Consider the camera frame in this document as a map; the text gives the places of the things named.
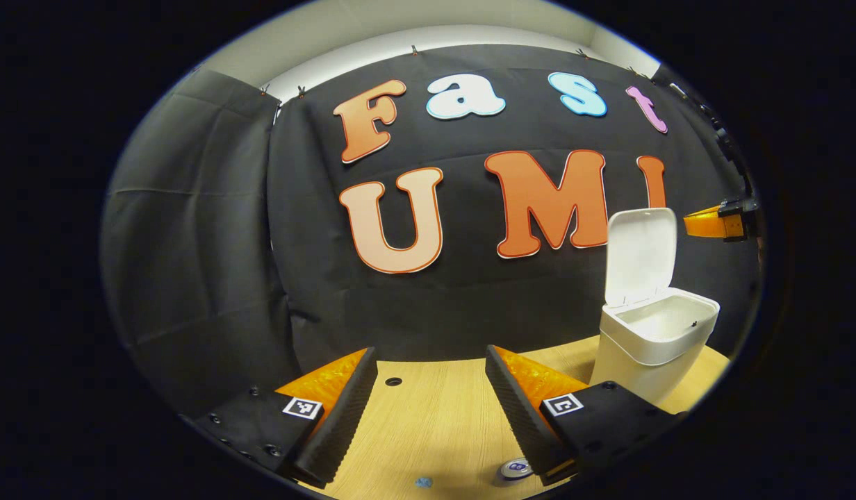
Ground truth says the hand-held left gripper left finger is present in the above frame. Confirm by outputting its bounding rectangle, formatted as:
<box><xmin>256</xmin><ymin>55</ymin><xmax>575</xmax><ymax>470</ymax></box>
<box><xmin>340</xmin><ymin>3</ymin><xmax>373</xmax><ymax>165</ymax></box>
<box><xmin>180</xmin><ymin>346</ymin><xmax>380</xmax><ymax>488</ymax></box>

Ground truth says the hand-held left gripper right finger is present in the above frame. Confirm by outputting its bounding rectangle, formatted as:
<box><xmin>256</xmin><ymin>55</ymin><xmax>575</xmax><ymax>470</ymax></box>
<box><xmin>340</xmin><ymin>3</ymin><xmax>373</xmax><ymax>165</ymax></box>
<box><xmin>484</xmin><ymin>344</ymin><xmax>689</xmax><ymax>487</ymax></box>

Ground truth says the blue pop can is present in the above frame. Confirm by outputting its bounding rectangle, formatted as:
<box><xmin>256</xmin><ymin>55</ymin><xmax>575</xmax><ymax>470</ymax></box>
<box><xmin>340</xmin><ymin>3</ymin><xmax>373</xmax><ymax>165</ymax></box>
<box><xmin>496</xmin><ymin>458</ymin><xmax>534</xmax><ymax>483</ymax></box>

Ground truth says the white desktop garbage bin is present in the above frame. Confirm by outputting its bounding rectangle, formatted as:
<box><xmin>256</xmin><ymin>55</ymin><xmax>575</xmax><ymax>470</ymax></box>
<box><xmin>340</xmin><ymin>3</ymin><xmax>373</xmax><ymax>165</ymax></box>
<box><xmin>589</xmin><ymin>207</ymin><xmax>721</xmax><ymax>407</ymax></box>

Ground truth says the wooden desktop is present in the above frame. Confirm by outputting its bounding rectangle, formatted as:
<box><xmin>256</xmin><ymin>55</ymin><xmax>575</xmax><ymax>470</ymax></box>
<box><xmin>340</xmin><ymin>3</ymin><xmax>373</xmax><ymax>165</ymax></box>
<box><xmin>317</xmin><ymin>335</ymin><xmax>731</xmax><ymax>500</ymax></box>

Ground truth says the black backdrop cloth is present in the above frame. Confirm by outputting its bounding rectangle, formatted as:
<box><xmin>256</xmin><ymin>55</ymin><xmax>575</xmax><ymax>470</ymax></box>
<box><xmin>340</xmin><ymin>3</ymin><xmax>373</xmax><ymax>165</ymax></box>
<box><xmin>100</xmin><ymin>43</ymin><xmax>764</xmax><ymax>417</ymax></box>

